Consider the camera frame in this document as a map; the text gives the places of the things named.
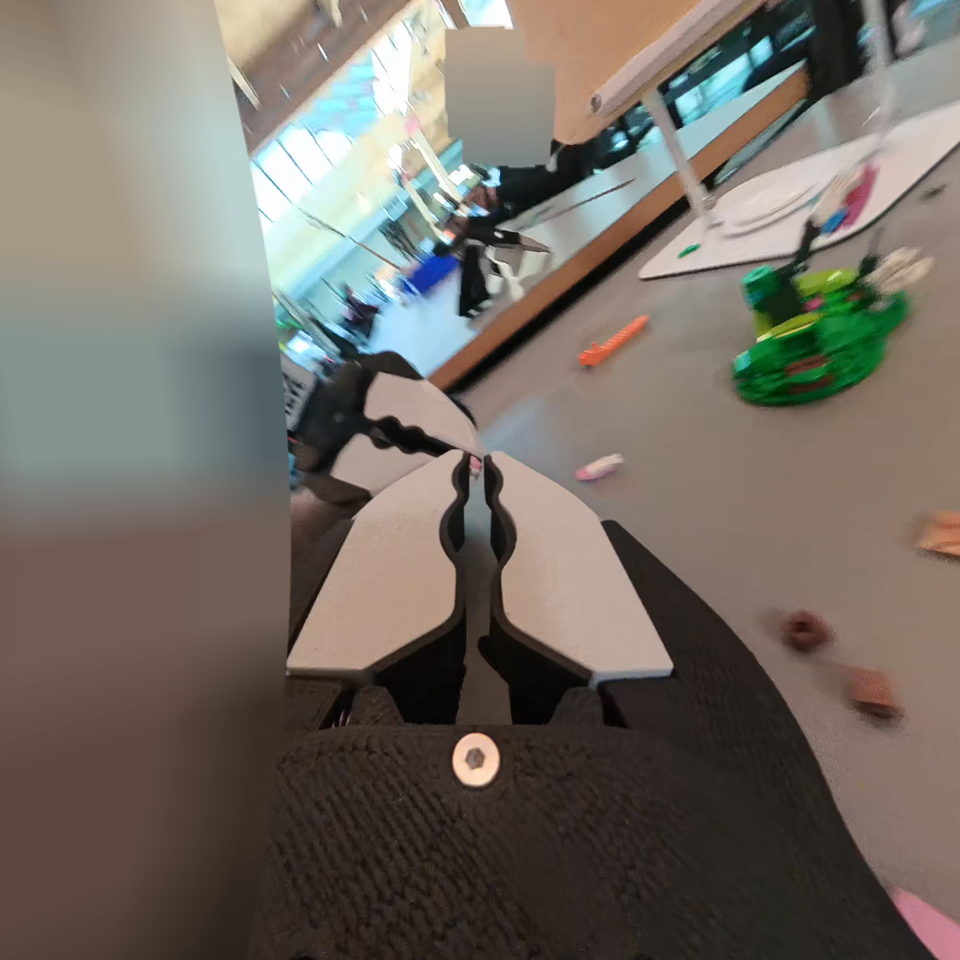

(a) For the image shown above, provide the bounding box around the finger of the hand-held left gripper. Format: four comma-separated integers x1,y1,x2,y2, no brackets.
328,436,455,498
362,372,487,459

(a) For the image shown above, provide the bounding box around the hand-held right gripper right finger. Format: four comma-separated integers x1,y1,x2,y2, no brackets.
482,451,676,690

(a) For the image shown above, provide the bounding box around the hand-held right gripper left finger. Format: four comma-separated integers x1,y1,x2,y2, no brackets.
286,448,472,684

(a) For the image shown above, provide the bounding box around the brown lego brick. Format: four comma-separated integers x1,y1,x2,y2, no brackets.
778,608,835,651
842,664,906,721

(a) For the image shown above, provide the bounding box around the green lego build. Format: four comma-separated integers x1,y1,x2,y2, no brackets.
732,166,936,408

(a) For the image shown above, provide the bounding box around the orange lego brick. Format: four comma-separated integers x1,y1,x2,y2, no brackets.
915,509,960,558

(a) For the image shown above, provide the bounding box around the pile of pink lego bricks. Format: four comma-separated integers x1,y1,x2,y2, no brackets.
891,888,960,960

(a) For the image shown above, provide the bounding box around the white table wooden edge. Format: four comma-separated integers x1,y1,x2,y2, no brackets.
431,63,815,393

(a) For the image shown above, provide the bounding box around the orange brick separator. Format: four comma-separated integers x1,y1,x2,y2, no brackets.
578,314,651,369

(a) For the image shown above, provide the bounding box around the light wooden panel white edge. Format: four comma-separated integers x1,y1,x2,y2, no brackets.
510,0,770,145

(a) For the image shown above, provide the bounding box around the white stand with round base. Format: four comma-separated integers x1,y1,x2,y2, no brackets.
643,78,816,239

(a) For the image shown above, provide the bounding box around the white mat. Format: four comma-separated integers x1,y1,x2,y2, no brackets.
638,101,960,282

